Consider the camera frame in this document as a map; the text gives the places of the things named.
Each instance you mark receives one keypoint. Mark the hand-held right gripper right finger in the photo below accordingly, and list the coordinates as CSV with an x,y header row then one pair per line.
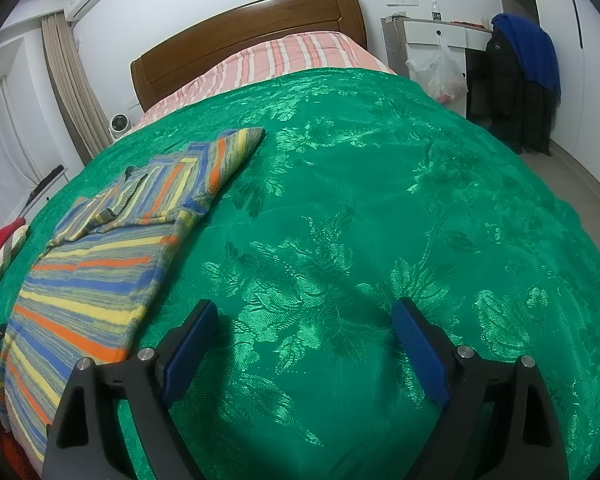
x,y
425,355

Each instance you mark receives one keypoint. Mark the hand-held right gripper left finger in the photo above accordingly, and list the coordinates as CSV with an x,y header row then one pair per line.
x,y
190,355

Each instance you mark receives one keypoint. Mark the striped knit sweater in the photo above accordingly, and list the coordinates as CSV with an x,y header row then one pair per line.
x,y
90,280

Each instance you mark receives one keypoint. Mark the striped pillow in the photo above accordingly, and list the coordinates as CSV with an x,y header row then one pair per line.
x,y
10,255

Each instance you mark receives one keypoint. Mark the long dark object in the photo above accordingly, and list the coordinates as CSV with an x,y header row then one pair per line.
x,y
47,182

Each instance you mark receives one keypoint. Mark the green floral blanket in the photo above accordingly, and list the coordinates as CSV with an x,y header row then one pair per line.
x,y
355,185

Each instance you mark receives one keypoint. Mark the white sheer curtain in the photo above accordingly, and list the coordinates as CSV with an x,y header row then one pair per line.
x,y
5,150

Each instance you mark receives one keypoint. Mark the small white fan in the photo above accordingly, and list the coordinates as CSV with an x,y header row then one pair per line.
x,y
120,127

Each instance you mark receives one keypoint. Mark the beige curtain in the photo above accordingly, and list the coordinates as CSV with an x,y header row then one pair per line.
x,y
70,85

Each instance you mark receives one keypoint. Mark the black jacket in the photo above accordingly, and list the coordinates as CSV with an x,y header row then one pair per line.
x,y
510,100

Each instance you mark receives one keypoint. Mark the clear plastic bag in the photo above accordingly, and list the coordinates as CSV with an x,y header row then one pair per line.
x,y
445,77

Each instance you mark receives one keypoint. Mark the pink striped bed sheet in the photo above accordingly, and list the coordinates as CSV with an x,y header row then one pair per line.
x,y
280,55

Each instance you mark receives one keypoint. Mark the white desk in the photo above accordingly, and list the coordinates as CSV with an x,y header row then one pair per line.
x,y
425,32

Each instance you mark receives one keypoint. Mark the blue cloth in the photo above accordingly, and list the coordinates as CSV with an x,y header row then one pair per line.
x,y
530,50

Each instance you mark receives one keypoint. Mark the wooden headboard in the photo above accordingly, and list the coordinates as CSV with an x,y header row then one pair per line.
x,y
240,30

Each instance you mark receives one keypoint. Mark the red flat object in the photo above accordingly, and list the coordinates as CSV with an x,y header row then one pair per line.
x,y
467,23

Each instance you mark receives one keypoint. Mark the plastic water bottle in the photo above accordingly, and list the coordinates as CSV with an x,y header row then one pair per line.
x,y
435,11

